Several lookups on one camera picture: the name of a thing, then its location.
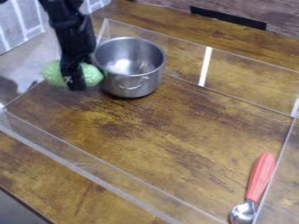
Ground green bumpy gourd toy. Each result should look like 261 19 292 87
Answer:
40 60 104 88

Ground red handled metal spoon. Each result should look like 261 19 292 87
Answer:
228 152 276 224

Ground clear acrylic tray barrier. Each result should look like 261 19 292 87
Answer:
0 17 299 224

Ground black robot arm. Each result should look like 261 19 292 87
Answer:
37 0 96 91

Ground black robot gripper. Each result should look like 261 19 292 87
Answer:
52 15 96 91

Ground silver metal pot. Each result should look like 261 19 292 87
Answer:
92 37 165 98

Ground black wall slot strip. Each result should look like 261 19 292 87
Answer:
189 6 267 31

